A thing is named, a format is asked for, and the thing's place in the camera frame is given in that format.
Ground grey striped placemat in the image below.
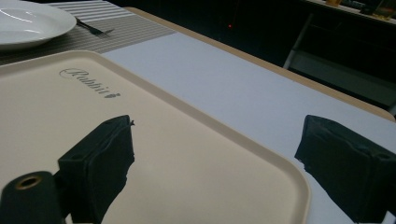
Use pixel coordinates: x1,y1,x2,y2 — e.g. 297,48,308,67
0,0,177,66

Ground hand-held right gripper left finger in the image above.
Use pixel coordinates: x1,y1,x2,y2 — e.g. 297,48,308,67
57,115,135,224

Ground light blue placemat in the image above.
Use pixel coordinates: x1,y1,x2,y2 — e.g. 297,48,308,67
102,32,396,224

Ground fork with wooden handle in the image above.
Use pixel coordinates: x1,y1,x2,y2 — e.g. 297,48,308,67
75,17,116,37

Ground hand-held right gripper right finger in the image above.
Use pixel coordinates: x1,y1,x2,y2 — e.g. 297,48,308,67
294,115,396,224

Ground white round plate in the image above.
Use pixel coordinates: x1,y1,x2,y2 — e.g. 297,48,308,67
0,0,78,51

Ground grey metal stand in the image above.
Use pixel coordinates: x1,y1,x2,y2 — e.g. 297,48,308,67
283,12,396,110

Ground beige plastic tray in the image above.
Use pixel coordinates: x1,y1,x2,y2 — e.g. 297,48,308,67
0,49,311,224

